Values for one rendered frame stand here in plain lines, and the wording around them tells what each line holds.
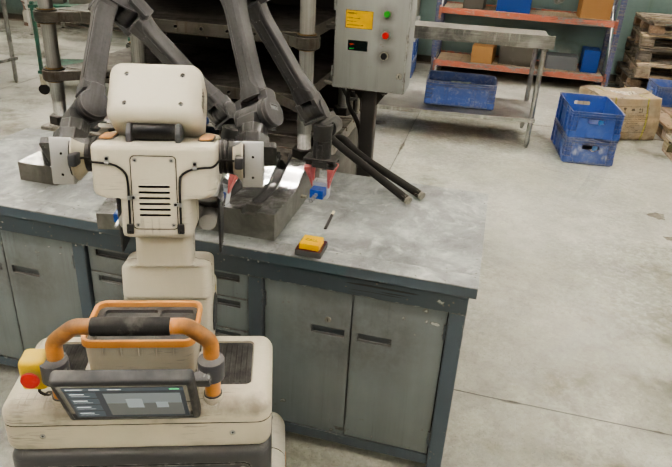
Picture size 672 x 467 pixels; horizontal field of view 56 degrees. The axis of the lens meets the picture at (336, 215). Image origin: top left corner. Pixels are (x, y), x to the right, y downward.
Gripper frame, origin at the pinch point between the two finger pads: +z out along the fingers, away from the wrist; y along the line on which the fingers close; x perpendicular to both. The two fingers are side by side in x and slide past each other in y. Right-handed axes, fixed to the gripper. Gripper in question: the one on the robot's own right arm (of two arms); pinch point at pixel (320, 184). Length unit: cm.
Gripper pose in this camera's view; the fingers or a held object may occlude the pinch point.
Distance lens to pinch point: 198.0
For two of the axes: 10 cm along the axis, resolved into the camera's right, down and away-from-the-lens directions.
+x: -2.7, 3.9, -8.8
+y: -9.6, -1.6, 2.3
